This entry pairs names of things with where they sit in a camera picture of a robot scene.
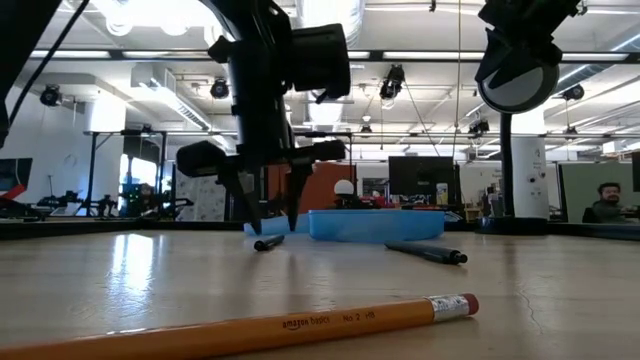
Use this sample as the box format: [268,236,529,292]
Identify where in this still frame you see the blue plastic supply box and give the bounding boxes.
[243,208,446,244]

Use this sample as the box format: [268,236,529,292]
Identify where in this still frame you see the black overhead frame beam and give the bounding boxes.
[29,48,640,64]

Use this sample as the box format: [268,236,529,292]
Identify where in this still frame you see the orange pencil with eraser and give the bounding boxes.
[0,292,480,360]

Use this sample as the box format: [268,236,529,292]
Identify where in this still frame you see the wall mounted monitor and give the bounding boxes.
[0,158,34,201]

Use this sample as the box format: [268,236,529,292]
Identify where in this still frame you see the person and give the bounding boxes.
[582,182,640,224]

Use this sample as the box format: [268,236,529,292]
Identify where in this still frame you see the white round column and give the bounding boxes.
[510,137,549,219]

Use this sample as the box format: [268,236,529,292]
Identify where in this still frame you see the thin black pen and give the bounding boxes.
[253,234,286,252]

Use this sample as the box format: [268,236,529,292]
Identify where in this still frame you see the gooseneck desk lamp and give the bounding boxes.
[474,59,561,236]

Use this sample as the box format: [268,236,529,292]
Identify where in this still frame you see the orange partition wall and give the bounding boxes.
[267,162,357,216]

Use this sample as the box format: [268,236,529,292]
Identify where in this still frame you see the green partition wall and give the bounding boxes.
[558,162,640,224]

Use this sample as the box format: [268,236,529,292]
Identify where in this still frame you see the black table edge rail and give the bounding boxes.
[0,218,640,242]

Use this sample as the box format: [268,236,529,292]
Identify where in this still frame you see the large black screen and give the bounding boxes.
[388,155,456,206]

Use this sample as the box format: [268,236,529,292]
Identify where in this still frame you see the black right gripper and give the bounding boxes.
[475,0,581,90]

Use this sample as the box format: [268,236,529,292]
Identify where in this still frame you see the long black marker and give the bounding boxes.
[384,240,469,266]

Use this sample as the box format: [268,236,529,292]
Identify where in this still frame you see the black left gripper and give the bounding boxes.
[175,99,346,236]

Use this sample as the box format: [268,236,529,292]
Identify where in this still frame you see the white patterned panel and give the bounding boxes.
[174,172,229,222]

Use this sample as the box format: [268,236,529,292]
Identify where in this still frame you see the black metal frame stand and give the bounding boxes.
[294,131,354,211]
[83,129,169,219]

